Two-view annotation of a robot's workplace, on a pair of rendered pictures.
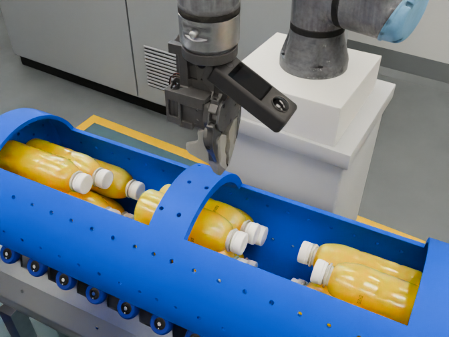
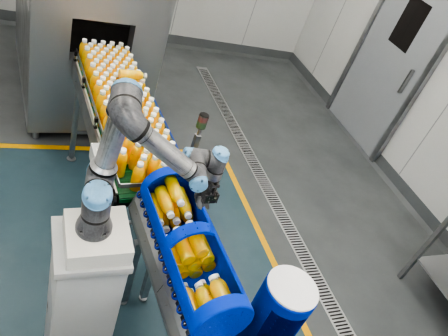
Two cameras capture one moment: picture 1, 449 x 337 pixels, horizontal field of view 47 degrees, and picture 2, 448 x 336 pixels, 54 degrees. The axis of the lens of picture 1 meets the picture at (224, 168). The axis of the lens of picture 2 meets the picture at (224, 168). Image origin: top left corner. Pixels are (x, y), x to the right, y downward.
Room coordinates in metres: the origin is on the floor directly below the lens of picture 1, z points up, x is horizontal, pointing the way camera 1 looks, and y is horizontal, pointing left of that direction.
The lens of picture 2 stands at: (1.92, 0.77, 2.70)
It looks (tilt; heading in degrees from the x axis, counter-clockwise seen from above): 36 degrees down; 208
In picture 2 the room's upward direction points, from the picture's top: 21 degrees clockwise
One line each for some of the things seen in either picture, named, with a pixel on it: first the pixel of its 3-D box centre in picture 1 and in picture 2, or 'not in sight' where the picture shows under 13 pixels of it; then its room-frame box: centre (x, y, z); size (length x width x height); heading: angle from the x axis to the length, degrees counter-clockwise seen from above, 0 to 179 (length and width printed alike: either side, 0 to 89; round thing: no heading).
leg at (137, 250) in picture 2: not in sight; (130, 273); (0.49, -0.37, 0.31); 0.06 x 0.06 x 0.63; 64
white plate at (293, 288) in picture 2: not in sight; (293, 287); (0.32, 0.52, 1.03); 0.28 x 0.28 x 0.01
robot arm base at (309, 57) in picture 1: (315, 42); (95, 220); (1.02, -0.20, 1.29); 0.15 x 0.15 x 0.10
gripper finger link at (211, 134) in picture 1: (214, 133); not in sight; (0.56, 0.01, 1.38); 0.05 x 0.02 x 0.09; 154
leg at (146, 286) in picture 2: not in sight; (151, 271); (0.36, -0.30, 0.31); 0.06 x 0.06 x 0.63; 64
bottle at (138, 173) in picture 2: not in sight; (137, 177); (0.42, -0.54, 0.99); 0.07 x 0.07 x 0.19
